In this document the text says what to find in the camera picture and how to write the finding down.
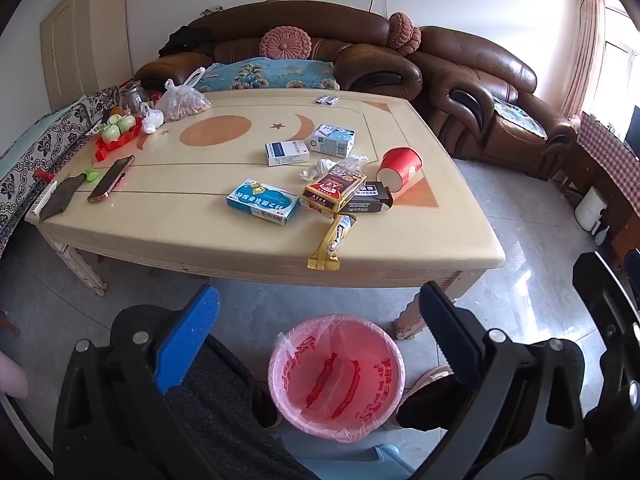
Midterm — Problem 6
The pink slipper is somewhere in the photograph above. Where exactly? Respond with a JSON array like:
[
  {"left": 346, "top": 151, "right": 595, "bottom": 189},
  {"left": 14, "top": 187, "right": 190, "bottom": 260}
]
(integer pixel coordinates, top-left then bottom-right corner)
[{"left": 414, "top": 364, "right": 455, "bottom": 392}]

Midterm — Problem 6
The clear bag of nuts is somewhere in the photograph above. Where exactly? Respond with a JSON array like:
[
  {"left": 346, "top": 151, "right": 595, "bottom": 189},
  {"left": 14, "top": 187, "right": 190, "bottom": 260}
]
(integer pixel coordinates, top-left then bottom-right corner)
[{"left": 155, "top": 66, "right": 212, "bottom": 122}]

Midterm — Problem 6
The red paper cup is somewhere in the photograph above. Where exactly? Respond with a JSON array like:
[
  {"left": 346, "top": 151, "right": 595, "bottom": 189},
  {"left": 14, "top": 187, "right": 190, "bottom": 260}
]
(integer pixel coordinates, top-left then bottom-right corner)
[{"left": 376, "top": 147, "right": 424, "bottom": 194}]

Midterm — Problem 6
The black white floral cover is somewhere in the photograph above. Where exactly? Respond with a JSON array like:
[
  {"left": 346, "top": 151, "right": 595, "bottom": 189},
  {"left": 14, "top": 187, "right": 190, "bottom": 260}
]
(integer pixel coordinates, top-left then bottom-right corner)
[{"left": 0, "top": 85, "right": 122, "bottom": 257}]

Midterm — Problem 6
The long brown leather sofa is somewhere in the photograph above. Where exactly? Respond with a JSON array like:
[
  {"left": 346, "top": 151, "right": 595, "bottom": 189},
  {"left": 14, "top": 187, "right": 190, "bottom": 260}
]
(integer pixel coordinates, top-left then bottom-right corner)
[{"left": 131, "top": 9, "right": 424, "bottom": 104}]

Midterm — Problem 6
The blue white milk carton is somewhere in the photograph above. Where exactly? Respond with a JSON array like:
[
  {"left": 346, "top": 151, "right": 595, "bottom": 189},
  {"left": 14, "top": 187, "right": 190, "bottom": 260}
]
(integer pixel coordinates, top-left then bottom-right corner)
[{"left": 309, "top": 123, "right": 357, "bottom": 157}]

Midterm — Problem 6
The person's grey trouser leg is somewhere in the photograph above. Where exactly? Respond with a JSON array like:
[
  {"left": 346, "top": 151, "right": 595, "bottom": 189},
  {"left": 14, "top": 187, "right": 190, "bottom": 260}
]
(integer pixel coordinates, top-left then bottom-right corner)
[{"left": 164, "top": 334, "right": 322, "bottom": 480}]

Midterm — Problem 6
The window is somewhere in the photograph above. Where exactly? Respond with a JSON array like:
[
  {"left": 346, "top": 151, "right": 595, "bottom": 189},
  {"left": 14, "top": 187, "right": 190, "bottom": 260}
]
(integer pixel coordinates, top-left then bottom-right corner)
[{"left": 589, "top": 0, "right": 640, "bottom": 137}]

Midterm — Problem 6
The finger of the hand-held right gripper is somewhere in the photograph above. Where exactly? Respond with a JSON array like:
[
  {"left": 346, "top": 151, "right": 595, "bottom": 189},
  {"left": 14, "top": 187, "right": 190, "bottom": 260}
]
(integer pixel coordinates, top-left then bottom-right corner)
[
  {"left": 572, "top": 250, "right": 640, "bottom": 401},
  {"left": 584, "top": 390, "right": 640, "bottom": 461}
]

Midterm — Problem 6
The white blue medicine box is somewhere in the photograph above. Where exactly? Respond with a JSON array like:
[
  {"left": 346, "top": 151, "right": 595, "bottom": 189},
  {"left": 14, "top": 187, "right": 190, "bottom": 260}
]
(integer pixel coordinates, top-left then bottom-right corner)
[{"left": 264, "top": 139, "right": 310, "bottom": 167}]

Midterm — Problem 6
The cream door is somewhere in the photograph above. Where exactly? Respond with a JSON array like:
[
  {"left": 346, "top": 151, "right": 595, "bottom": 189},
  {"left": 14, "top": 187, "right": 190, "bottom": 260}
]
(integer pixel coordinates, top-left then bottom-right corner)
[{"left": 39, "top": 0, "right": 129, "bottom": 112}]

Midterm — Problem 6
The white remote control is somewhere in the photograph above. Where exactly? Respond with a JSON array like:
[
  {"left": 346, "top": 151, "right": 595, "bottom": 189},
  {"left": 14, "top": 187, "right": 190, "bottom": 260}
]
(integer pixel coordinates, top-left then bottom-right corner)
[{"left": 29, "top": 180, "right": 59, "bottom": 217}]

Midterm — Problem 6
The dark clothing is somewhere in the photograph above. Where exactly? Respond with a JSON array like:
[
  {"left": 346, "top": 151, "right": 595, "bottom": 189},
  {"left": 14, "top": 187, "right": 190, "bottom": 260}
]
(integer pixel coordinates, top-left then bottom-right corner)
[{"left": 158, "top": 24, "right": 221, "bottom": 59}]

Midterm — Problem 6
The yellow snack wrapper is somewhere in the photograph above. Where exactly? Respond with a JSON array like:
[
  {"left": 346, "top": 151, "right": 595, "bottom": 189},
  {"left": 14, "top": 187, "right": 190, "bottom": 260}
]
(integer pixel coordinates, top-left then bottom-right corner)
[{"left": 306, "top": 214, "right": 357, "bottom": 271}]

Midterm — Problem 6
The blue floral sofa cover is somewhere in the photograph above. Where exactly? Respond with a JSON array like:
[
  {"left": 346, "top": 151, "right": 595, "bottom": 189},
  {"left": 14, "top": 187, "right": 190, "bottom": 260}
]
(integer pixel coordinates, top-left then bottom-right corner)
[{"left": 194, "top": 57, "right": 342, "bottom": 94}]

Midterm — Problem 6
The checked tablecloth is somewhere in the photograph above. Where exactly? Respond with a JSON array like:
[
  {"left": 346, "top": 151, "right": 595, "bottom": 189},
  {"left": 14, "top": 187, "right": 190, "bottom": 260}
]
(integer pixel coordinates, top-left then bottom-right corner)
[{"left": 577, "top": 112, "right": 640, "bottom": 212}]

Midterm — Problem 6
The black cardboard box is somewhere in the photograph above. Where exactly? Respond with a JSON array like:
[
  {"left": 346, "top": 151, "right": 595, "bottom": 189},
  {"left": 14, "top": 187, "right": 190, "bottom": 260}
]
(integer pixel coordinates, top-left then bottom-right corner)
[{"left": 344, "top": 181, "right": 395, "bottom": 215}]

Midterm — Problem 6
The person's black sock foot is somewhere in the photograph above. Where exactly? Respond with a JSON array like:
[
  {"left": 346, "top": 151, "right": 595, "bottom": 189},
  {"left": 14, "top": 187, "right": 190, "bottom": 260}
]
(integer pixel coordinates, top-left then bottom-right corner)
[{"left": 396, "top": 374, "right": 472, "bottom": 432}]

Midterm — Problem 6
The pink round cushion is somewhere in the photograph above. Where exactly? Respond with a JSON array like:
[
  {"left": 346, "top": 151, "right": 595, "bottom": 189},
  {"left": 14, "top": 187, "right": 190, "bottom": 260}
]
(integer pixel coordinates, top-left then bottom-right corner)
[
  {"left": 259, "top": 27, "right": 312, "bottom": 61},
  {"left": 387, "top": 11, "right": 423, "bottom": 56}
]

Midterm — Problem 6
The pink curtain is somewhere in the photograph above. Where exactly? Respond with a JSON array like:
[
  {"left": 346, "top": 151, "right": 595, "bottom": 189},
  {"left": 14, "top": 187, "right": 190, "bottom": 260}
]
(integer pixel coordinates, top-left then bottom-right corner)
[{"left": 559, "top": 0, "right": 607, "bottom": 122}]

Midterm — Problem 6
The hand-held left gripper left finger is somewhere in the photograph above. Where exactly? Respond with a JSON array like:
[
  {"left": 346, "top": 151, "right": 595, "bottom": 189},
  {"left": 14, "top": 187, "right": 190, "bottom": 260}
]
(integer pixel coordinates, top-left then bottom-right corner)
[{"left": 52, "top": 284, "right": 221, "bottom": 480}]

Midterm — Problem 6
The glass jar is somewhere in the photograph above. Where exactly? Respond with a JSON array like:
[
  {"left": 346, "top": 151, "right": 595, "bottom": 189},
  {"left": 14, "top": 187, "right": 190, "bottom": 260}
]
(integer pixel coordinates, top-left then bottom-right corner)
[{"left": 118, "top": 81, "right": 151, "bottom": 116}]

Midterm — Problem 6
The black monitor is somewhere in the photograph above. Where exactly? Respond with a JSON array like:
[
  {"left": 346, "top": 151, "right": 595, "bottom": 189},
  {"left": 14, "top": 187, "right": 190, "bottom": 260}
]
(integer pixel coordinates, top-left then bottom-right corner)
[{"left": 624, "top": 104, "right": 640, "bottom": 154}]

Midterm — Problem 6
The light blue plastic stool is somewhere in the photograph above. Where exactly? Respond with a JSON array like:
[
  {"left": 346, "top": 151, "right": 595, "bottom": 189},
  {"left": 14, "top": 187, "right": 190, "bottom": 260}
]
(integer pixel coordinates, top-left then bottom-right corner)
[{"left": 289, "top": 441, "right": 417, "bottom": 480}]

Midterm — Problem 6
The red brown cigarette box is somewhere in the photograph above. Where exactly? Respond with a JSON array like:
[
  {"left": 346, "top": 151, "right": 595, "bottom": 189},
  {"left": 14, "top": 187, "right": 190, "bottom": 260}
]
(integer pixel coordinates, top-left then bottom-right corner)
[{"left": 301, "top": 169, "right": 366, "bottom": 218}]

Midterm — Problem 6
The white appliance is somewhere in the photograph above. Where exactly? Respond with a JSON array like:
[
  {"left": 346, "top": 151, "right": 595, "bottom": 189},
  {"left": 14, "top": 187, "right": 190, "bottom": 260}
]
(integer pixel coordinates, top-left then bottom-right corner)
[{"left": 573, "top": 186, "right": 609, "bottom": 231}]

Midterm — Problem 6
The pink smartphone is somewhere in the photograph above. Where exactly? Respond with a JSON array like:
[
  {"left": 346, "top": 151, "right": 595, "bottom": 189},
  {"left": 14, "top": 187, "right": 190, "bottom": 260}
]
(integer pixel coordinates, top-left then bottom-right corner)
[{"left": 87, "top": 154, "right": 136, "bottom": 205}]

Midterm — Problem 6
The brown leather armchair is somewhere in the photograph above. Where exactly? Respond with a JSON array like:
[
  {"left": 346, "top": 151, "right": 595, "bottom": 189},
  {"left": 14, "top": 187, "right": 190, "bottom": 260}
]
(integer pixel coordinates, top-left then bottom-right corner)
[{"left": 414, "top": 25, "right": 577, "bottom": 182}]

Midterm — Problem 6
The red fruit tray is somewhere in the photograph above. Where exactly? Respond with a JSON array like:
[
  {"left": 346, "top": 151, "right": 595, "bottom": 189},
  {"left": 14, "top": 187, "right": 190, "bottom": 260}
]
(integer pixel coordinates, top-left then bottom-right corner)
[{"left": 94, "top": 112, "right": 144, "bottom": 162}]

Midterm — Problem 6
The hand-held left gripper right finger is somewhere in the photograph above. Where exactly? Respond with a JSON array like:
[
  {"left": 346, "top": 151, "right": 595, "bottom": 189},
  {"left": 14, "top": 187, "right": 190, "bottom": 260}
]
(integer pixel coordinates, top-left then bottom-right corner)
[{"left": 412, "top": 281, "right": 586, "bottom": 480}]

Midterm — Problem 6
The white plastic wad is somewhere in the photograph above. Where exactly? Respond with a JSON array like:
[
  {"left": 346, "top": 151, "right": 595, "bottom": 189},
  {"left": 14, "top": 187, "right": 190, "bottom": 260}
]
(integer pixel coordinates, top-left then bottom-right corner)
[{"left": 142, "top": 108, "right": 165, "bottom": 135}]

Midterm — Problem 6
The pink lined trash bin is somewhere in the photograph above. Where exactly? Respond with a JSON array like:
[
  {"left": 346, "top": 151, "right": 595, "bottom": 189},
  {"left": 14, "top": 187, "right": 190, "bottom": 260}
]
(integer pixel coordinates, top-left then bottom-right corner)
[{"left": 268, "top": 312, "right": 406, "bottom": 445}]

